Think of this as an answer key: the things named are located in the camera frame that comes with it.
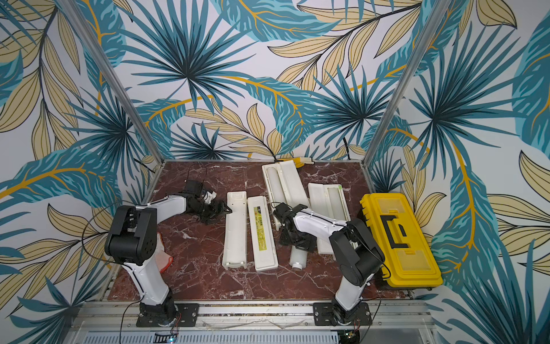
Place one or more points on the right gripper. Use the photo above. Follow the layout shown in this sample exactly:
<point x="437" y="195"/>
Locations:
<point x="296" y="234"/>

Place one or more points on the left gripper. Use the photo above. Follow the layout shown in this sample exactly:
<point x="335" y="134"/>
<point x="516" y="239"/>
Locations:
<point x="215" y="211"/>

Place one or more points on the plastic wrap roll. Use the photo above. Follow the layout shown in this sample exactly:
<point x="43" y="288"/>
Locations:
<point x="298" y="258"/>

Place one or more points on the white wrap dispenser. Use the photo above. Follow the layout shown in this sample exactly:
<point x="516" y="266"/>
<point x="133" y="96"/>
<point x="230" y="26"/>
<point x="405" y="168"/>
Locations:
<point x="248" y="229"/>
<point x="283" y="185"/>
<point x="329" y="200"/>

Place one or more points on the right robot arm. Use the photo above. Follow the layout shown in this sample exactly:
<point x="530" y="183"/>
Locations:
<point x="356" y="252"/>

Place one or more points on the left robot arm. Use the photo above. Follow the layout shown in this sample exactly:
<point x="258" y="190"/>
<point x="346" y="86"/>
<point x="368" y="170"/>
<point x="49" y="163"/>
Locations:
<point x="132" y="241"/>

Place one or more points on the yellow black work glove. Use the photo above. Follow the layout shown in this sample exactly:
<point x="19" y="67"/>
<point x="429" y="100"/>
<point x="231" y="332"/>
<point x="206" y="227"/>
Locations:
<point x="302" y="161"/>

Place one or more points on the red white work glove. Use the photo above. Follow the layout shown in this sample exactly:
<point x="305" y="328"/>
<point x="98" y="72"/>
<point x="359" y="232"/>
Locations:
<point x="162" y="258"/>

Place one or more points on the yellow black toolbox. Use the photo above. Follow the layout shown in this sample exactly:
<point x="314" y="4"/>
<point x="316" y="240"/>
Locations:
<point x="409" y="262"/>

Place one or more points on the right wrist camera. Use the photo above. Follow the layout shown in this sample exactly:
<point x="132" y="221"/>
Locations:
<point x="283" y="213"/>

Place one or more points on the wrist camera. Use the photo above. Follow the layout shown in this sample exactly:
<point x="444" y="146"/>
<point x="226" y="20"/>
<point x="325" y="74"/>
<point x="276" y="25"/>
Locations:
<point x="195" y="190"/>
<point x="283" y="213"/>

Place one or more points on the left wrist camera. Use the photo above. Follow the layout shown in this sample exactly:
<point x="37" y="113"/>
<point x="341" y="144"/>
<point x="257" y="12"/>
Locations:
<point x="195" y="190"/>

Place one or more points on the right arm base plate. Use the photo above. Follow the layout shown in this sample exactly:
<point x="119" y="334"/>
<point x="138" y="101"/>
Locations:
<point x="333" y="314"/>

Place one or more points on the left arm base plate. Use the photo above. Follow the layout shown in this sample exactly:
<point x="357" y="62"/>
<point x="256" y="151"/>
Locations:
<point x="168" y="316"/>

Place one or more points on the aluminium front rail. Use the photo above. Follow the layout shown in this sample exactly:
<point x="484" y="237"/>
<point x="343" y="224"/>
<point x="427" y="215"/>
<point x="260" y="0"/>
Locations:
<point x="218" y="315"/>

